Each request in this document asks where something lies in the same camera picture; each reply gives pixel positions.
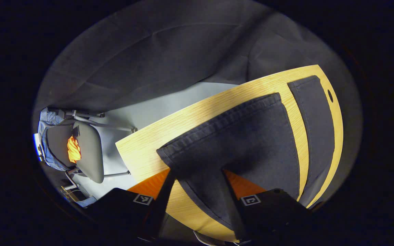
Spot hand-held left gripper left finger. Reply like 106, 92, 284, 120
90, 168, 178, 242

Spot grey office chair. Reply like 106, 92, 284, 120
47, 107, 138, 185

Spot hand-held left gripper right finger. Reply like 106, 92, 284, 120
222, 169, 313, 244

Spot orange crumpled cloth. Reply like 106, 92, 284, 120
67, 136, 82, 163

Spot dark jeans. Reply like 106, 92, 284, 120
156, 75, 336, 241

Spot black backdrop cloth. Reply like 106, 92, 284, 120
32, 0, 363, 202

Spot blue denim garment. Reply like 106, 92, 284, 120
37, 108, 76, 172

